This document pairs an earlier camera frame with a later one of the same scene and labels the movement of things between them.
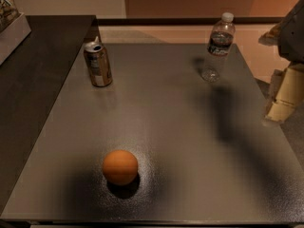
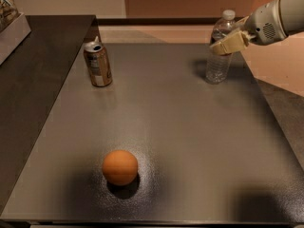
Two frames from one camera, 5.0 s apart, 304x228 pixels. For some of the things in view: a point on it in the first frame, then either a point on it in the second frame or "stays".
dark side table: x=31 y=79 stays
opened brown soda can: x=98 y=64 stays
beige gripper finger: x=271 y=37 -> x=240 y=23
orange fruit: x=120 y=167 stays
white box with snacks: x=14 y=28 stays
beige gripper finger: x=289 y=94 -> x=231 y=44
